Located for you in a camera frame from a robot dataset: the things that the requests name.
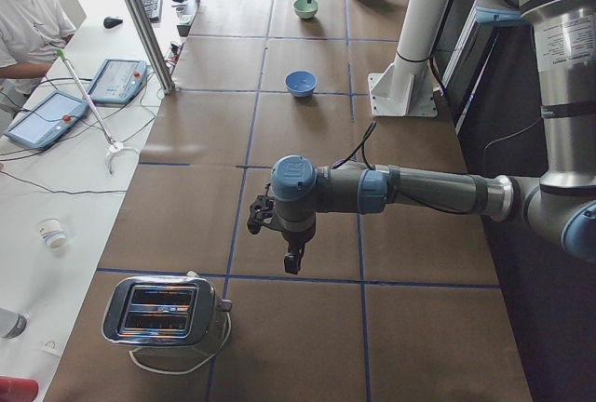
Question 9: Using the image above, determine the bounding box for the teach pendant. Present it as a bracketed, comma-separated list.
[4, 90, 88, 150]
[88, 59, 148, 107]

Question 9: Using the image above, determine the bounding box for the white toaster power cord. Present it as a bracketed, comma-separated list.
[128, 313, 233, 376]

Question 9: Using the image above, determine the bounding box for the far teach pendant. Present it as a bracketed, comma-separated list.
[88, 59, 148, 107]

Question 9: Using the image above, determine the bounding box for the red bottle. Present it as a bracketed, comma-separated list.
[0, 376, 39, 402]

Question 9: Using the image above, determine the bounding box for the paper cup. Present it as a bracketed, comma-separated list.
[36, 219, 66, 248]

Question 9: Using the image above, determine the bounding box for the person in white shirt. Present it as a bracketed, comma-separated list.
[1, 0, 76, 96]

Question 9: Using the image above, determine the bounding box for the aluminium frame post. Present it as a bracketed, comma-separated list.
[124, 0, 175, 95]

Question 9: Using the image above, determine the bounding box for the blue bowl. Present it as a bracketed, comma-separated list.
[285, 71, 318, 98]

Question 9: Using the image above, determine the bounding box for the white toaster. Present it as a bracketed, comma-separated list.
[102, 273, 233, 359]

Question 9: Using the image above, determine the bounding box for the green bowl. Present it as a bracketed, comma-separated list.
[292, 0, 318, 20]

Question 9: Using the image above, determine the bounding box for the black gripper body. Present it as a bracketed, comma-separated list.
[282, 221, 316, 253]

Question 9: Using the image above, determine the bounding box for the black computer mouse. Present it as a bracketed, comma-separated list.
[102, 16, 123, 29]

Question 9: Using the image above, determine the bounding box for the near teach pendant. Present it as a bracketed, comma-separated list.
[4, 90, 88, 150]

